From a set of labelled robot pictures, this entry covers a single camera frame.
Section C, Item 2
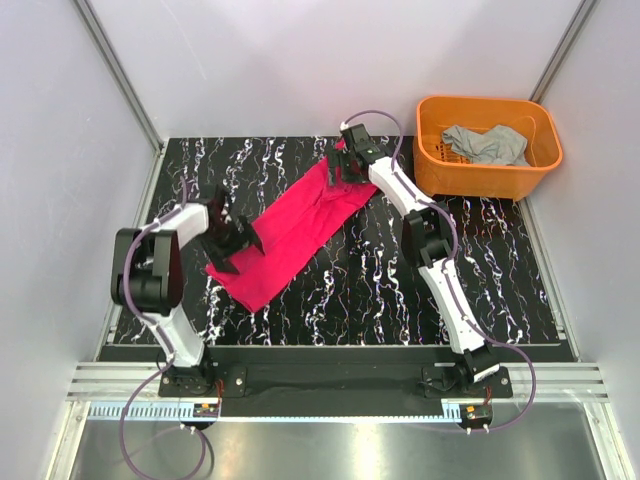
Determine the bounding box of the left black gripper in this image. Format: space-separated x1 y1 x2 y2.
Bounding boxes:
202 216 263 276

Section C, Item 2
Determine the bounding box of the pink t shirt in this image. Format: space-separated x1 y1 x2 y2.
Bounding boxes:
205 157 377 313

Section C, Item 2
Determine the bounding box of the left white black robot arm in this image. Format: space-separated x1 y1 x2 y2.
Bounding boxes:
110 197 264 396

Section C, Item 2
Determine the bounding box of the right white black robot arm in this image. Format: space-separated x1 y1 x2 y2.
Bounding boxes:
327 141 500 397

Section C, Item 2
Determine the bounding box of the orange plastic basket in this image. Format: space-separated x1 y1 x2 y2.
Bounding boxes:
413 95 563 201

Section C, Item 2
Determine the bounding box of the grey t shirt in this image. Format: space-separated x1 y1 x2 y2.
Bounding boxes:
441 125 529 167

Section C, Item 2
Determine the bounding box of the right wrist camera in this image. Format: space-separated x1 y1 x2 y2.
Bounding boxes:
340 122 376 152

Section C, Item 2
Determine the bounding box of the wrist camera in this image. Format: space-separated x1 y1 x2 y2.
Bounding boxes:
195 184 233 216
340 122 376 152

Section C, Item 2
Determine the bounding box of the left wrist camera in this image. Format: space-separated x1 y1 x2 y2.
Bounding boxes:
195 184 233 216

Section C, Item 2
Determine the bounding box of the slotted white cable duct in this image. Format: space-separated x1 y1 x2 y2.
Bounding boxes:
89 402 494 424

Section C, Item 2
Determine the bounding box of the right aluminium frame post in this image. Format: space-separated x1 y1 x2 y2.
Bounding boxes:
529 0 600 104

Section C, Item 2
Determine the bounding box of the aluminium frame post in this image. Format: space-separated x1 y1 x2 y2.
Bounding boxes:
529 0 600 104
71 0 164 153

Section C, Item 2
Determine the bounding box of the left aluminium frame post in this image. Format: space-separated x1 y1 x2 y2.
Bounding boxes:
71 0 164 153

